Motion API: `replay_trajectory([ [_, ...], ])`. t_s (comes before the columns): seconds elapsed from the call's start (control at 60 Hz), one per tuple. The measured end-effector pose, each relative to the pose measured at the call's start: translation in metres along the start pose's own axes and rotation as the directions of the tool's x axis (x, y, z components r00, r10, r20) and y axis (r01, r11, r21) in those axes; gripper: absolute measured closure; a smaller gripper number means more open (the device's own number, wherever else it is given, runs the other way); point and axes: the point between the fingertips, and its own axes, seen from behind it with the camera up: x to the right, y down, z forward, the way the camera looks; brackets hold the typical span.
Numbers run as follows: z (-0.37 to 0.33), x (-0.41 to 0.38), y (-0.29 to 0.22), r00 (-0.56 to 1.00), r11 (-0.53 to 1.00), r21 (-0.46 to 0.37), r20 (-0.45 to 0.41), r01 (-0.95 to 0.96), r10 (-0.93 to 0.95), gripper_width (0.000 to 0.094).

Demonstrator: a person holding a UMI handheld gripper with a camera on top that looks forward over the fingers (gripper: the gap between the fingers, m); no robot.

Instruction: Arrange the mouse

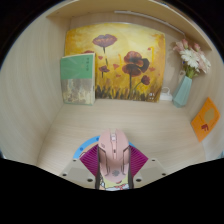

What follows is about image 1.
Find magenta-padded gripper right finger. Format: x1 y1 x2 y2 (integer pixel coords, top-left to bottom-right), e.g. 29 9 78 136
126 143 168 190

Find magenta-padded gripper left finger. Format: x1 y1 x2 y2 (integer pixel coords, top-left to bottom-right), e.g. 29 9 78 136
59 143 101 191

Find pink computer mouse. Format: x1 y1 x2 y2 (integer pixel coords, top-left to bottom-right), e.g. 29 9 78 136
97 129 131 184

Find white power strip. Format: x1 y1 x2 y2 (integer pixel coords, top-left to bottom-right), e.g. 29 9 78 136
159 87 174 103

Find orange book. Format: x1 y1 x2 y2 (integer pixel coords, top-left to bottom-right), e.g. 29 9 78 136
190 97 222 143

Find pale teal faceted vase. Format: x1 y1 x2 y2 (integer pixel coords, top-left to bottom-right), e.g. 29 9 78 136
172 75 194 109

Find green and beige book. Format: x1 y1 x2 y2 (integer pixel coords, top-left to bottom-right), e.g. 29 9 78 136
59 52 97 107

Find pink and white flower bouquet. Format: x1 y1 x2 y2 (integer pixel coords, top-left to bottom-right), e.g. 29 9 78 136
172 38 212 80

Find yellow poppy flower painting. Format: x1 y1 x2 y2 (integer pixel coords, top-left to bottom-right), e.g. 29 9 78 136
64 22 167 103

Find white light bar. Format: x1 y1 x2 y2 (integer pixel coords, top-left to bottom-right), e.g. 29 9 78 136
114 9 186 36

